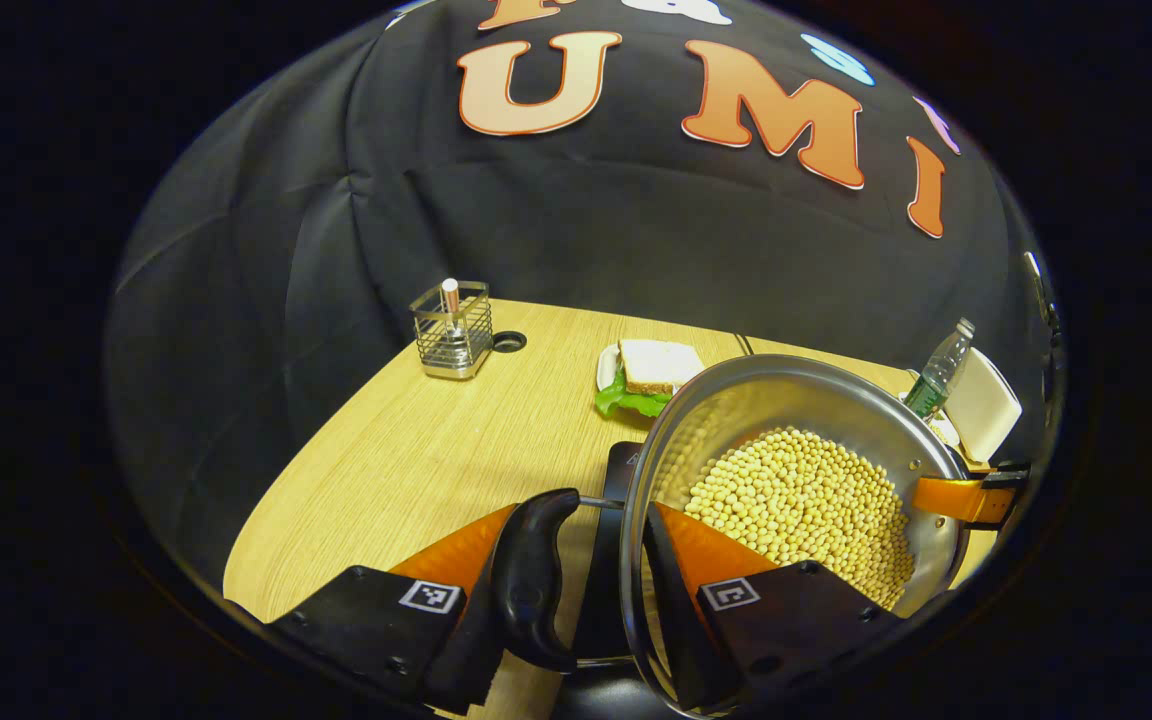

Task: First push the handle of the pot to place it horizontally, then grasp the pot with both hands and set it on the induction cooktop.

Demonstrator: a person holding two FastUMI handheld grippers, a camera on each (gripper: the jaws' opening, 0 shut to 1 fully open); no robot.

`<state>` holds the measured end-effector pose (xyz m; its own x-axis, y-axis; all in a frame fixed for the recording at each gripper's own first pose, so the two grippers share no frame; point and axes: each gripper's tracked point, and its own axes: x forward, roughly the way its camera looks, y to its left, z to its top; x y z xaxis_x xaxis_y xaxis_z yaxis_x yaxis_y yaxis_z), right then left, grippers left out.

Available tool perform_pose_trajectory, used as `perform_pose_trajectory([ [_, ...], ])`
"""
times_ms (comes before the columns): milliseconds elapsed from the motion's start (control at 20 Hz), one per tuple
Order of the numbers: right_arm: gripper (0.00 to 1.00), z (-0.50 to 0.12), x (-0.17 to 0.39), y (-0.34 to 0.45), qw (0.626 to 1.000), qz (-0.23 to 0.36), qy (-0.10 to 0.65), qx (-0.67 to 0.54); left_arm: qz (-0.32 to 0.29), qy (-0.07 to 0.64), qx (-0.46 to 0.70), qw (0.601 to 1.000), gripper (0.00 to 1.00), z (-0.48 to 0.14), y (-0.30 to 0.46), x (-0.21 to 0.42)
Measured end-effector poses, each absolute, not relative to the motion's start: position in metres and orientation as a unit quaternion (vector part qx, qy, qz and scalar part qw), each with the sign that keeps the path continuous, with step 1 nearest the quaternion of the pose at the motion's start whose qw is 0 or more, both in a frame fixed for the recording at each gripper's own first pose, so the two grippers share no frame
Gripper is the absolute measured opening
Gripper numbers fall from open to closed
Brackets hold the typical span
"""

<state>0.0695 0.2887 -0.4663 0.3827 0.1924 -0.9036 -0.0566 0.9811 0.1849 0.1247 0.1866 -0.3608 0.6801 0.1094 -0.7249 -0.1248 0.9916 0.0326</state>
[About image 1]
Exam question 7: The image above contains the sandwich with lettuce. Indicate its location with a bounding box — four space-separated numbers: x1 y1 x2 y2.
594 338 707 419

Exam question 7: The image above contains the white toaster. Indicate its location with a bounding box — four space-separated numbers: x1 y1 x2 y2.
941 347 1024 466

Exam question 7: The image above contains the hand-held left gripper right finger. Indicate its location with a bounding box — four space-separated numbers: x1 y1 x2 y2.
639 500 902 713

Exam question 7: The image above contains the pile of yellow soybeans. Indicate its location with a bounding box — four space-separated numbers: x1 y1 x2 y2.
681 427 917 611

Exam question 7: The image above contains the black induction cooktop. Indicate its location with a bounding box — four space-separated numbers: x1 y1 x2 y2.
551 440 697 720

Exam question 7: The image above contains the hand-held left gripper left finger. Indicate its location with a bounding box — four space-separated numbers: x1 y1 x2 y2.
271 500 537 716

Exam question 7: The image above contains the clear plastic water bottle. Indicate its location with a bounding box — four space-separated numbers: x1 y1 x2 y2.
901 317 977 421

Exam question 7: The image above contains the wire mesh holder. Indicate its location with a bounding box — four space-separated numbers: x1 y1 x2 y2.
409 280 495 381

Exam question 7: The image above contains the steel pot with black handle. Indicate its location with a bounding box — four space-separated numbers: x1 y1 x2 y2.
491 353 972 719

